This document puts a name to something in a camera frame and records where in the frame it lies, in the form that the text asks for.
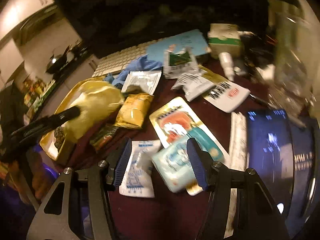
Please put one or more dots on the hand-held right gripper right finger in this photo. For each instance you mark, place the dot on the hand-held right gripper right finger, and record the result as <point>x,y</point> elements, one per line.
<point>197,167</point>

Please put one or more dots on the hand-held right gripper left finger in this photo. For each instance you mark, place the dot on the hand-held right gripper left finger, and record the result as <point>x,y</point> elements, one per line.
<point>123,162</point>

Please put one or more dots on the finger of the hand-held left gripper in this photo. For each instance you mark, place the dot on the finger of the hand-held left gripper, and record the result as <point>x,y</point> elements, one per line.
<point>63,116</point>

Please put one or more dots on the light blue tissue pack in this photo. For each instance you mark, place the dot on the light blue tissue pack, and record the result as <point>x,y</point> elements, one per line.
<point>172,166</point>

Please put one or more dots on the large gold foil packet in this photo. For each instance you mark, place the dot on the large gold foil packet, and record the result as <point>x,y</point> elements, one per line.
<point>92,105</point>

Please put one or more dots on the white blue printed sachet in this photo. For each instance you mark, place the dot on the white blue printed sachet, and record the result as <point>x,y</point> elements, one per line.
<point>141,170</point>

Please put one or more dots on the dark green red packet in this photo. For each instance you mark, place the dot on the dark green red packet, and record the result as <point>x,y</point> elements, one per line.
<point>103,136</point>

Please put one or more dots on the long white strip packet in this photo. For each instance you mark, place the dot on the long white strip packet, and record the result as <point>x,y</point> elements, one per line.
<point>238,140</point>

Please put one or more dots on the gold-edged orange teal packet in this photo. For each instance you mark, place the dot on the gold-edged orange teal packet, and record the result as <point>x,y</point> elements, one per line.
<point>178,120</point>

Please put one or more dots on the small gold snack packet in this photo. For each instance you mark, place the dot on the small gold snack packet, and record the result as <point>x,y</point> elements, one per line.
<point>133,110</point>

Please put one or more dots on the black wok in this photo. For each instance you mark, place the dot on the black wok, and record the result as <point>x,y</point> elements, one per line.
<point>57,62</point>

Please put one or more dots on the white keyboard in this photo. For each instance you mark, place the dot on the white keyboard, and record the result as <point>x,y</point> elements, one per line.
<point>117,60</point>

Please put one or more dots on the dark blue container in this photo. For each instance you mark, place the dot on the dark blue container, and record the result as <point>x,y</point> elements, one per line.
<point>275,160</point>

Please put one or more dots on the white packet black red print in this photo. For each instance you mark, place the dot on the white packet black red print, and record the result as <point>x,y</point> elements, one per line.
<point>227,93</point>

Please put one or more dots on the grey silver packet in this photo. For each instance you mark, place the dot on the grey silver packet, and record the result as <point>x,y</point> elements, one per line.
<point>192,85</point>

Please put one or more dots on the white silver sachet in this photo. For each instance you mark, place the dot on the white silver sachet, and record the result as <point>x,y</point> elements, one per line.
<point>141,81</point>

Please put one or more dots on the blue cloth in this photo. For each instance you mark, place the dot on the blue cloth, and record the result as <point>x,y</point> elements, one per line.
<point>136,67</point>

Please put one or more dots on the black pen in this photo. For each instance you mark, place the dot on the black pen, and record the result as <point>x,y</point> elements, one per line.
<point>260,101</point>

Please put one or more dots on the white green packet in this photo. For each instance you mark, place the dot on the white green packet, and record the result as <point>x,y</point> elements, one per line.
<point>178,63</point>

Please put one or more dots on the small white bottle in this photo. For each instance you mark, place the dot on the small white bottle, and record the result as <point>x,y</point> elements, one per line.
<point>227,65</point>

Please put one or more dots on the black monitor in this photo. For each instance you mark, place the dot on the black monitor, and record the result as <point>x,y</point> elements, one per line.
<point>130,12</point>

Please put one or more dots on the light blue paper card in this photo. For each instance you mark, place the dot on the light blue paper card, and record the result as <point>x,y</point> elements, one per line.
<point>178,42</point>

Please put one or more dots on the green white box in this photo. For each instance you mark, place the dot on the green white box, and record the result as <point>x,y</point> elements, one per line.
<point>225,41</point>

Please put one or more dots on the clear plastic bottle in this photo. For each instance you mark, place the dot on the clear plastic bottle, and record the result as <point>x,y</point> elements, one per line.
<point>290,67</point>

